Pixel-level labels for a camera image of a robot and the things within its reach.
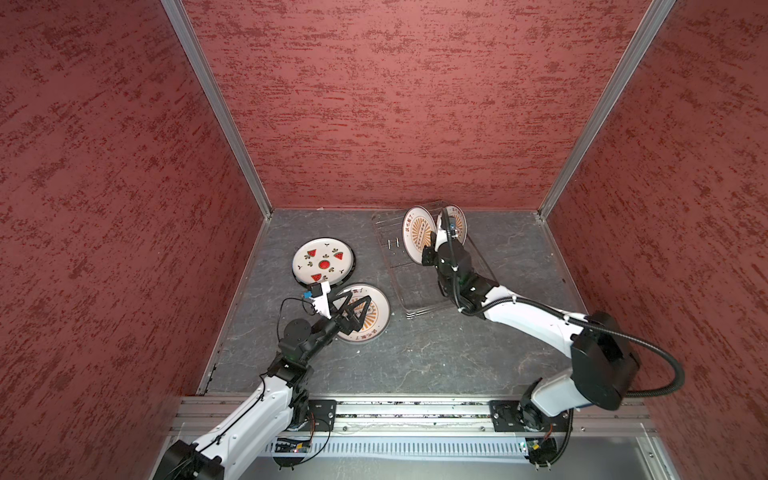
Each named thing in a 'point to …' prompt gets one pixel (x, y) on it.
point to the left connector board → (286, 445)
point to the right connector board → (540, 450)
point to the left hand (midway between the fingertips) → (363, 301)
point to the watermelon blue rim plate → (323, 259)
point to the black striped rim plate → (323, 259)
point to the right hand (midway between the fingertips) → (429, 240)
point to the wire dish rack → (417, 286)
